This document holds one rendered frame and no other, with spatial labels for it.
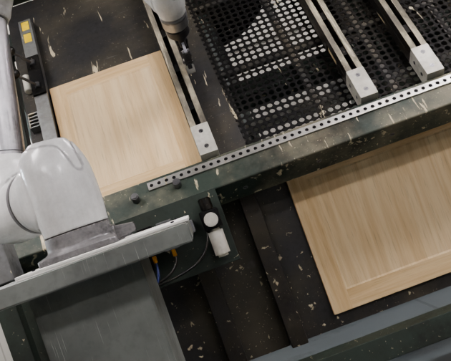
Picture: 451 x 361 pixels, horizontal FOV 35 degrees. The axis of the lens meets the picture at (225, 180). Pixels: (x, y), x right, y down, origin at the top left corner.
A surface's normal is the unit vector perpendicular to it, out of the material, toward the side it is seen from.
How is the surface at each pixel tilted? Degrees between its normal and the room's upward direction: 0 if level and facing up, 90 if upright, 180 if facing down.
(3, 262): 90
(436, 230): 90
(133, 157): 57
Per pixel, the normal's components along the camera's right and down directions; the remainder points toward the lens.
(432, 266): 0.04, -0.04
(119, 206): -0.15, -0.54
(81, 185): 0.61, -0.25
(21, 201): -0.62, 0.15
